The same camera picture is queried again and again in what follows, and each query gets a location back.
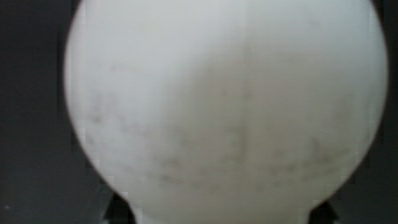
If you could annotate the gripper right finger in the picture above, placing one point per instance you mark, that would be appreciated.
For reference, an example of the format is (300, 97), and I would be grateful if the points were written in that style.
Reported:
(323, 215)

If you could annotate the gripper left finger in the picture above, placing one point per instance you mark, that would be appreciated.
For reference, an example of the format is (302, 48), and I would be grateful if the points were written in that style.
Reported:
(117, 212)

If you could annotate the white lamp bulb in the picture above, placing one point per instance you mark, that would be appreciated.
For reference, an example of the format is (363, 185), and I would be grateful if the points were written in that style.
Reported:
(226, 95)

